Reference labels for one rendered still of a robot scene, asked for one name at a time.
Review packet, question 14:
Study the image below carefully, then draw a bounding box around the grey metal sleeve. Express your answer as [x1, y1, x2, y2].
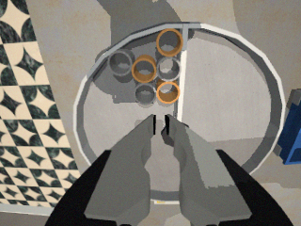
[156, 55, 182, 82]
[134, 80, 157, 105]
[107, 48, 135, 76]

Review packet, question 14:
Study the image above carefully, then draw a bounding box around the blue plastic crate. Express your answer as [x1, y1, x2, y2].
[274, 89, 301, 165]

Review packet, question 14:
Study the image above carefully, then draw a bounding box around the bronze bushing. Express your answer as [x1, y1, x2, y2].
[156, 78, 180, 104]
[156, 28, 183, 57]
[132, 55, 156, 83]

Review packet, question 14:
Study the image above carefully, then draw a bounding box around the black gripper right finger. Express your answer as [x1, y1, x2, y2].
[165, 114, 293, 226]

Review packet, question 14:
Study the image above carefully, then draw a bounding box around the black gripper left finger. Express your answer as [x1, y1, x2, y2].
[44, 114, 156, 226]

